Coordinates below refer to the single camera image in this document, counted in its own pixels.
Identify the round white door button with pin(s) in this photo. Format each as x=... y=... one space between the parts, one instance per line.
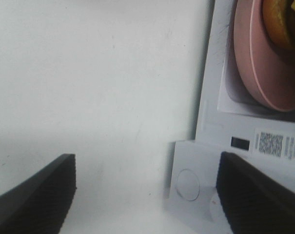
x=187 y=185

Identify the burger with golden bun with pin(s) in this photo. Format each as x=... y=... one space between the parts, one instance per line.
x=279 y=21

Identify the white barcode label sticker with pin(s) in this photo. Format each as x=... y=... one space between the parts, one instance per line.
x=277 y=144

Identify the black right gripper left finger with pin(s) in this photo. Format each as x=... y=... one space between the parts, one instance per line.
x=40 y=204

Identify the white microwave oven body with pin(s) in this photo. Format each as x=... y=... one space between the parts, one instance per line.
x=227 y=119

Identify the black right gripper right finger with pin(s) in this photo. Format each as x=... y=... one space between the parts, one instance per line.
x=253 y=203

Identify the pink round plate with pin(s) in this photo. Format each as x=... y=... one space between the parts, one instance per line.
x=268 y=72

